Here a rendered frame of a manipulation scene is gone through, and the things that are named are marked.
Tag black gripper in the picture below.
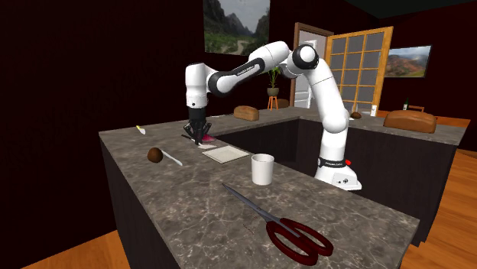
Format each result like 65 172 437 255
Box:
183 106 213 146

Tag white square plate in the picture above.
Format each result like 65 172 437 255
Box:
202 145 250 164

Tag brown round fruit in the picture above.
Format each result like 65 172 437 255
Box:
147 147 164 164

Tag small brown bread loaf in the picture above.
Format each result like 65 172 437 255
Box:
233 105 260 122

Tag white cup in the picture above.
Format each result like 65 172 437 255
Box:
251 153 275 186

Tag potted plant on orange stool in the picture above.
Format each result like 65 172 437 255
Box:
265 66 283 111

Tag wooden door with glass panes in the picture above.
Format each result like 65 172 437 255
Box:
324 25 394 112

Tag large brown bread loaf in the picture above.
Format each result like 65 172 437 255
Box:
383 109 437 135

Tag mountain valley wall picture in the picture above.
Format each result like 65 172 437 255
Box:
203 0 271 57

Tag brown door frame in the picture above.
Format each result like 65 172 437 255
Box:
290 22 335 109

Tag red-handled scissors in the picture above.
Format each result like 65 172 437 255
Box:
222 183 335 267

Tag red hills wall picture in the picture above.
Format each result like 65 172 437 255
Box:
385 45 433 79

